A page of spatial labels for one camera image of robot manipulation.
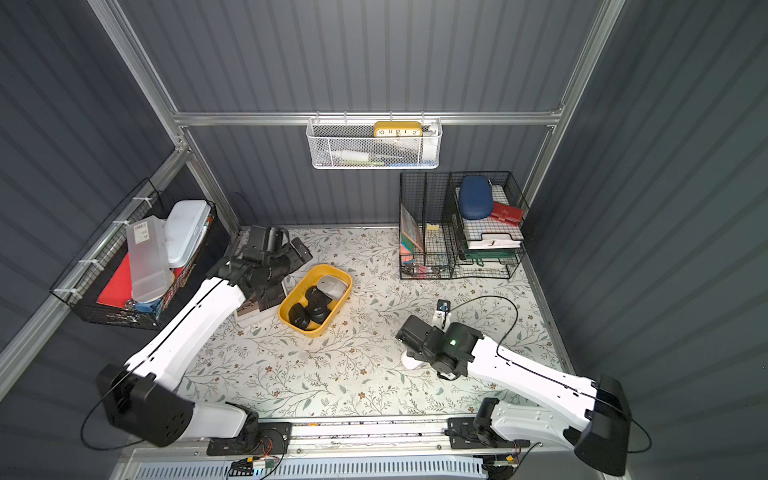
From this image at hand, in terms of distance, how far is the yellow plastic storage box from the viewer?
0.89 meters

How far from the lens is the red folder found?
2.19ft

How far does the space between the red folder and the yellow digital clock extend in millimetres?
718

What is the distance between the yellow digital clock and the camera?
88 cm
